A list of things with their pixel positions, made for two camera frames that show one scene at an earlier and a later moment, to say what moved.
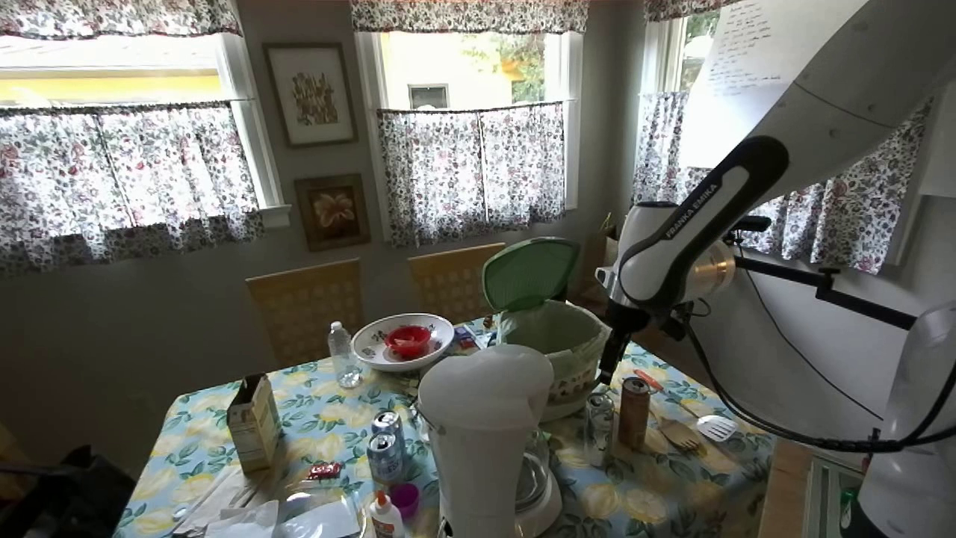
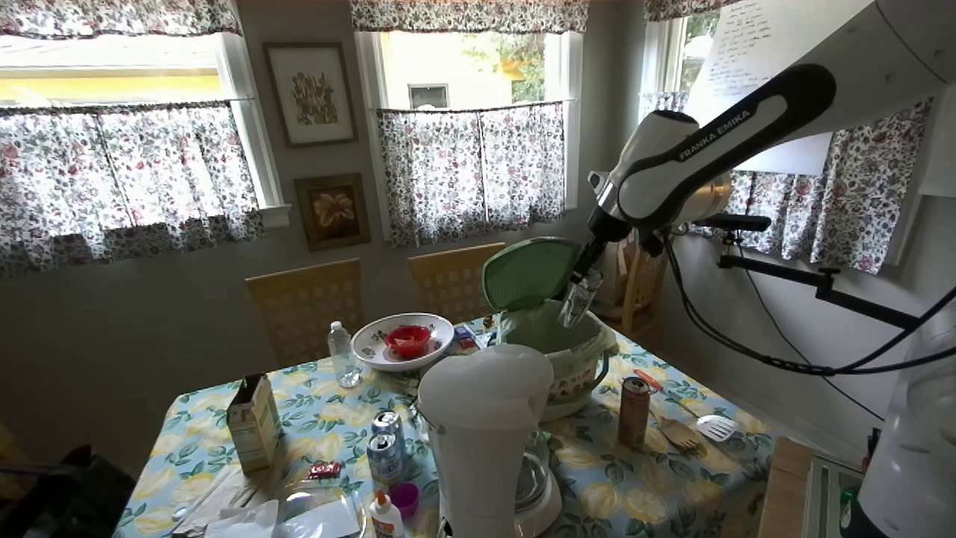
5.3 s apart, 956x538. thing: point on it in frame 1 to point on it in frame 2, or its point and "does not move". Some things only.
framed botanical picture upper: x=313 y=91 does not move
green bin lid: x=534 y=271 does not move
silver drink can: x=387 y=422 to x=574 y=303
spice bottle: x=634 y=415 does not move
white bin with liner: x=574 y=345 does not move
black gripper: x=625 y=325 to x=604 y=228
